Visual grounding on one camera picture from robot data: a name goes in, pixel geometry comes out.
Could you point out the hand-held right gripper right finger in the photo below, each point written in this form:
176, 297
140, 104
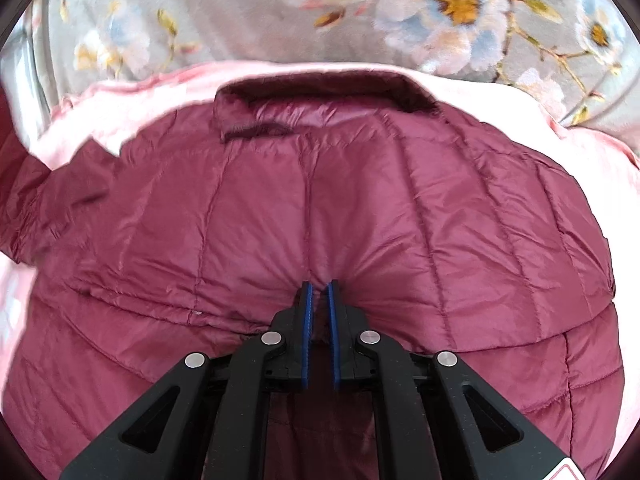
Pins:
332, 332

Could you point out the grey floral bedsheet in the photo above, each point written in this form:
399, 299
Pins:
240, 10

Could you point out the pink printed blanket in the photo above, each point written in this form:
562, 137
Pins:
160, 95

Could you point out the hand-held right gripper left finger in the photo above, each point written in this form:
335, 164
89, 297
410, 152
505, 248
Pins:
308, 330

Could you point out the maroon quilted puffer jacket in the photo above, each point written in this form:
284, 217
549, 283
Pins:
310, 200

